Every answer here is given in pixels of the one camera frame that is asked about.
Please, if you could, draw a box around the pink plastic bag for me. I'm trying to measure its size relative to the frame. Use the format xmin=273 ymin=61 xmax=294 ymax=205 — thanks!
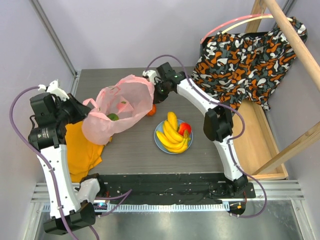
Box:
xmin=82 ymin=74 xmax=155 ymax=145

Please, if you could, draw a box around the orange tangerine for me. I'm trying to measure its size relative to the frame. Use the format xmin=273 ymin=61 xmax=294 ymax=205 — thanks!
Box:
xmin=146 ymin=104 xmax=157 ymax=117

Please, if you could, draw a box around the red orange persimmon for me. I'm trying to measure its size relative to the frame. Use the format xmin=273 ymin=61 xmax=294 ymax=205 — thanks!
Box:
xmin=177 ymin=122 xmax=192 ymax=136

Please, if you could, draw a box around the yellow banana bunch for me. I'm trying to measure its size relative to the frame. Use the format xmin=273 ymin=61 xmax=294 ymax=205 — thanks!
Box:
xmin=155 ymin=111 xmax=192 ymax=154

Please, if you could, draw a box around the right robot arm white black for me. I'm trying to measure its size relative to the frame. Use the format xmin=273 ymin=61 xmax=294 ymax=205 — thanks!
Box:
xmin=143 ymin=62 xmax=248 ymax=198

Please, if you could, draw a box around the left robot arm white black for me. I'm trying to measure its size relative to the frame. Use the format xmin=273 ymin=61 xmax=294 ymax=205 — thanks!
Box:
xmin=28 ymin=92 xmax=107 ymax=236

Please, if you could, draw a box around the green lime fruit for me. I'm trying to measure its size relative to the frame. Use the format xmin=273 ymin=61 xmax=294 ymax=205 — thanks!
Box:
xmin=107 ymin=113 xmax=119 ymax=121

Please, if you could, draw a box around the orange cloth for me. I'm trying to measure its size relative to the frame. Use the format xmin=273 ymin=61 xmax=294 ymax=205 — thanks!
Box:
xmin=65 ymin=121 xmax=105 ymax=183

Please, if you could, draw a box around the blue plate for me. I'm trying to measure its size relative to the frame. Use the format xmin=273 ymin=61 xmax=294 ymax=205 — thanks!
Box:
xmin=154 ymin=119 xmax=193 ymax=155

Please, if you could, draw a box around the patterned camouflage cloth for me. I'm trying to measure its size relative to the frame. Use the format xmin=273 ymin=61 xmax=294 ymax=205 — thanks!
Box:
xmin=191 ymin=26 xmax=297 ymax=111

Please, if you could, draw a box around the pink white hoop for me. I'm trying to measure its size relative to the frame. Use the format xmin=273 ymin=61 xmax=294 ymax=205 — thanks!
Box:
xmin=200 ymin=13 xmax=273 ymax=45

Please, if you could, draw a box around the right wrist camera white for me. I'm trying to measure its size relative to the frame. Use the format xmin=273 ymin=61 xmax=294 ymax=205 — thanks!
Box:
xmin=142 ymin=70 xmax=161 ymax=85

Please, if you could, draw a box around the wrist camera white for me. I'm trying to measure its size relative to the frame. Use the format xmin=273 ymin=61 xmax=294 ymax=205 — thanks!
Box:
xmin=142 ymin=70 xmax=161 ymax=85
xmin=38 ymin=79 xmax=70 ymax=102

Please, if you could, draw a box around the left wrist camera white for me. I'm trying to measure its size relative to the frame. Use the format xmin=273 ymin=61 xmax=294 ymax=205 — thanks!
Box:
xmin=38 ymin=79 xmax=70 ymax=102

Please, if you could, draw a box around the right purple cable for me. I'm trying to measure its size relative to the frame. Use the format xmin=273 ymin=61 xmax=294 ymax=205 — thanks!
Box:
xmin=144 ymin=54 xmax=268 ymax=220

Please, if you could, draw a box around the wooden rack frame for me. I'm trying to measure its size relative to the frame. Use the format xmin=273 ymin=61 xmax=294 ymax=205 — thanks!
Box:
xmin=219 ymin=0 xmax=320 ymax=181

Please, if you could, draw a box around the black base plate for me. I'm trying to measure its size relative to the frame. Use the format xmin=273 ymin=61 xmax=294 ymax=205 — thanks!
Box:
xmin=99 ymin=173 xmax=256 ymax=206

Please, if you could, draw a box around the aluminium rail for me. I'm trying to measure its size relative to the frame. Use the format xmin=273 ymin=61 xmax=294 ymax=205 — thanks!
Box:
xmin=23 ymin=179 xmax=306 ymax=240

